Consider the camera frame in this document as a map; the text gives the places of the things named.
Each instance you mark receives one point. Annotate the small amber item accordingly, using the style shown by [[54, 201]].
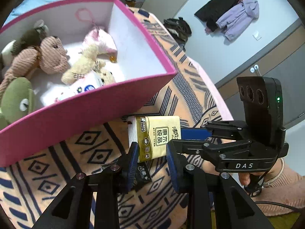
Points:
[[113, 59]]

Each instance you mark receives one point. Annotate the grey wardrobe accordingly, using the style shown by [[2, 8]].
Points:
[[286, 59]]

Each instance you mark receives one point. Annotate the dark brown white plush toy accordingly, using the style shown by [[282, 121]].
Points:
[[26, 38]]

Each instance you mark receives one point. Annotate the white printed tissue pack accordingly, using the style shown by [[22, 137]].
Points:
[[78, 87]]

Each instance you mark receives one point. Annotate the small black packet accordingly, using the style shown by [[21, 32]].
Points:
[[144, 174]]

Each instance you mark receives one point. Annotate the person's right forearm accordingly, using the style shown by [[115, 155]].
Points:
[[286, 190]]

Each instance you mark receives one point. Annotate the orange patterned blanket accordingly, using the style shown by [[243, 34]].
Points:
[[185, 95]]

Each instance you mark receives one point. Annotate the dark camouflage backpack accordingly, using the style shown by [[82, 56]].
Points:
[[178, 27]]

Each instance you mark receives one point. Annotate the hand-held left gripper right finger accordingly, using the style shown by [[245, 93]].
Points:
[[172, 169]]

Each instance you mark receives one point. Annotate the purple jacket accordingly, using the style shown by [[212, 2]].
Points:
[[238, 19]]

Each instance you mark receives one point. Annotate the white wall switch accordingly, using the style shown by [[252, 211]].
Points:
[[256, 35]]

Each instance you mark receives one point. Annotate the pink plush toy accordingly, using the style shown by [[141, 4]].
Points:
[[100, 39]]

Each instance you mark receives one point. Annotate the cream plush bear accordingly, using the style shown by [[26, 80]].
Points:
[[83, 62]]

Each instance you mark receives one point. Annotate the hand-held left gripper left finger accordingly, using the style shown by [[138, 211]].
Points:
[[132, 167]]

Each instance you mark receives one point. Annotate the green plush frog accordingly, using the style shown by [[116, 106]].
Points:
[[14, 95]]

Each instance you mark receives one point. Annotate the person's right hand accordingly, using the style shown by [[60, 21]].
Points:
[[245, 177]]

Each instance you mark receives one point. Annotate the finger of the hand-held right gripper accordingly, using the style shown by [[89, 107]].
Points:
[[190, 148], [195, 133]]

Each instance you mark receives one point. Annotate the yellow tissue pack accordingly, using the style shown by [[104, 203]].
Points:
[[157, 133]]

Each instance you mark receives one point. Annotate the pink cardboard box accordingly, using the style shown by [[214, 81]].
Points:
[[71, 124]]

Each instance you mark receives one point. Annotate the black jacket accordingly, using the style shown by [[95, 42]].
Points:
[[214, 9]]

